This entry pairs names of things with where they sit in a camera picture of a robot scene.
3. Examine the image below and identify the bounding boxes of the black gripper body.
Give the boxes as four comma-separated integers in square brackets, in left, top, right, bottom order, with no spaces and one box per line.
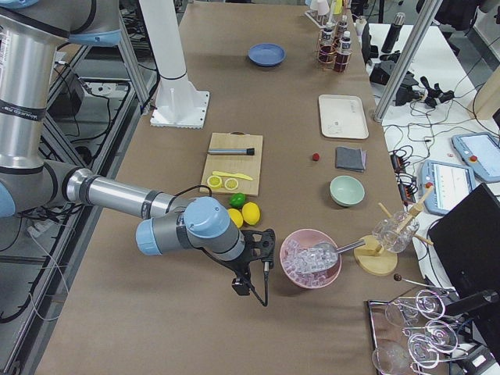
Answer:
[228,229,276,296]

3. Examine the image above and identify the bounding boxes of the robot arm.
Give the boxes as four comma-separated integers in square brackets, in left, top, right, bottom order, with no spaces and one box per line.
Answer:
[1,1,275,295]

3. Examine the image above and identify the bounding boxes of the blue plate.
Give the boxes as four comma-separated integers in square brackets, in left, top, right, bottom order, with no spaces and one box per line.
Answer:
[248,43,286,67]

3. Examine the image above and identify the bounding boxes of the yellow lemon outer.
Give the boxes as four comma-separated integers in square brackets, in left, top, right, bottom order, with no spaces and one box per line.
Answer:
[241,202,261,226]

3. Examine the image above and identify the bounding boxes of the yellow lemon near board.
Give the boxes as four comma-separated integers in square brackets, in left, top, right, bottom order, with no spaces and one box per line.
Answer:
[227,208,244,228]

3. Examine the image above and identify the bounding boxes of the green lime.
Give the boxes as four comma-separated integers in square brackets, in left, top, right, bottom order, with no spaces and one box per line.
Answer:
[229,192,246,209]

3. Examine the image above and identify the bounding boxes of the pink bowl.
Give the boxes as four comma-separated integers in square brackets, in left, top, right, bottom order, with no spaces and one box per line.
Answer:
[280,229,342,289]

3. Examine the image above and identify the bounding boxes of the clear ice cubes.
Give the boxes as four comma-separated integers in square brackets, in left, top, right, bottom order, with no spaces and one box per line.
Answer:
[295,245,316,273]

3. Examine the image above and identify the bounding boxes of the metal ice scoop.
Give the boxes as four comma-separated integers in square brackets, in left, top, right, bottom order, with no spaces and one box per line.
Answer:
[308,239,366,272]

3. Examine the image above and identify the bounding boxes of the right lemon slice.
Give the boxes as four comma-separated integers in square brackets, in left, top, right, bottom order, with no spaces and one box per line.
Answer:
[223,177,239,191]

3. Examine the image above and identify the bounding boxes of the lemon slice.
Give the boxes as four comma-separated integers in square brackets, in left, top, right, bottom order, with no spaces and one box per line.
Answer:
[223,177,239,191]
[206,175,223,189]

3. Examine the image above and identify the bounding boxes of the yellow plastic knife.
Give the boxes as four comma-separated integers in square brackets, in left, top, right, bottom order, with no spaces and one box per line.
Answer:
[212,170,253,181]

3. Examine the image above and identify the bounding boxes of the left lemon slice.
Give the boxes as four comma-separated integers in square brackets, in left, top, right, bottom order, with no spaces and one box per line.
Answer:
[206,175,223,189]

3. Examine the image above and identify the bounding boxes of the wooden cutting board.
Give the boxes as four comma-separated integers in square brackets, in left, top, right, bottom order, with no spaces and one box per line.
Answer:
[201,133,263,196]

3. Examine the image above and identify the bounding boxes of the mint green bowl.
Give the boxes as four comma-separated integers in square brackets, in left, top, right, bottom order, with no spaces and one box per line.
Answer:
[330,175,365,207]

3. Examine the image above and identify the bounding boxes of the wooden cup stand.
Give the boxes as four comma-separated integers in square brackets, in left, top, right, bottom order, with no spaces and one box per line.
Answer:
[354,187,434,276]

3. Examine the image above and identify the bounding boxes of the grey folded cloth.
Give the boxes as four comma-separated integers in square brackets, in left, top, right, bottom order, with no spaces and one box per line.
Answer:
[335,146,366,172]

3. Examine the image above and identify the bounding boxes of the clear glass mug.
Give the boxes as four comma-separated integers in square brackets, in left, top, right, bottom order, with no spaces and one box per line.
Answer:
[372,211,420,253]

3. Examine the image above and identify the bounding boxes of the cream rectangular tray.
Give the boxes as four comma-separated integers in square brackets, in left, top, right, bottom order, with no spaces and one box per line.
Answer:
[318,95,369,140]

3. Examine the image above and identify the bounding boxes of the wine glass upper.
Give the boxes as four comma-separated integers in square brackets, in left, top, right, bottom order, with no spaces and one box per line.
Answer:
[384,289,445,327]

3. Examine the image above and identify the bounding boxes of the wine glass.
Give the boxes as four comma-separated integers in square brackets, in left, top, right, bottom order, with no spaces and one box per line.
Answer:
[403,320,458,357]
[372,340,440,374]
[384,289,445,327]

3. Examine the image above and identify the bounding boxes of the wine glass lower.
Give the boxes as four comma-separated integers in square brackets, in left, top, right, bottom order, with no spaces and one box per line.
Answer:
[372,340,440,374]

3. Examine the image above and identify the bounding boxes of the left teach pendant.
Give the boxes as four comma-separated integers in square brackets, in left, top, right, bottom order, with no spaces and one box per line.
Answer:
[420,159,476,216]

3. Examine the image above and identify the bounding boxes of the teach pendant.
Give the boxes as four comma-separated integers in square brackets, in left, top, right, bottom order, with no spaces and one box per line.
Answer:
[452,132,500,183]
[420,159,476,216]

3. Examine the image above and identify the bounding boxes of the wine glass middle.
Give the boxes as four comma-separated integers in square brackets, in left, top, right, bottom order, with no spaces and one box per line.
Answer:
[403,320,458,357]

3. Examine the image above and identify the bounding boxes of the bottle with dark drink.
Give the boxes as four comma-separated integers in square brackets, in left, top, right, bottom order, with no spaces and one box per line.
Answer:
[318,22,335,65]

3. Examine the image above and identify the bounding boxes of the black laptop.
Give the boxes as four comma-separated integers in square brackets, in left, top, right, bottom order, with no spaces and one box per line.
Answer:
[429,184,499,336]

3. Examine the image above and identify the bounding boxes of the right teach pendant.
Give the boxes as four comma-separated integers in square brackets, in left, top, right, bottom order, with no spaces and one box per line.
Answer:
[452,132,500,183]

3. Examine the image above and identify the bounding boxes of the black thermos bottle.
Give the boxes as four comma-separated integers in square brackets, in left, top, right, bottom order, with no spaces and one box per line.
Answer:
[381,12,405,54]

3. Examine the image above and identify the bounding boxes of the steel knife handle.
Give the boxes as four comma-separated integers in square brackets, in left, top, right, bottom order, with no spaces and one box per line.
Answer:
[207,148,255,155]

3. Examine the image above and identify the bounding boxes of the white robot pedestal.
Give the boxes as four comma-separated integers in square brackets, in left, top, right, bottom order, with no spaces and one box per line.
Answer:
[139,0,210,129]

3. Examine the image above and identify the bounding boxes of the copper wire bottle rack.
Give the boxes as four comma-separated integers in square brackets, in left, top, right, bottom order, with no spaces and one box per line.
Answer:
[316,28,352,73]

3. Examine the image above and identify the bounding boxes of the aluminium frame post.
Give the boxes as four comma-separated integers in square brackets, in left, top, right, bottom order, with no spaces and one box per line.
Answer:
[373,0,442,123]

